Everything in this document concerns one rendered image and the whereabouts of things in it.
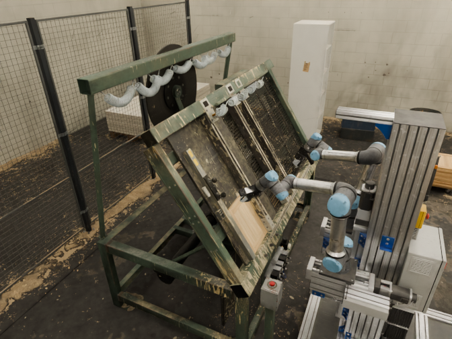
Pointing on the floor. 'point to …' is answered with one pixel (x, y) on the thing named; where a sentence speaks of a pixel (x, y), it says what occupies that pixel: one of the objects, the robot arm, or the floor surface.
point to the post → (269, 323)
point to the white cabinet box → (310, 72)
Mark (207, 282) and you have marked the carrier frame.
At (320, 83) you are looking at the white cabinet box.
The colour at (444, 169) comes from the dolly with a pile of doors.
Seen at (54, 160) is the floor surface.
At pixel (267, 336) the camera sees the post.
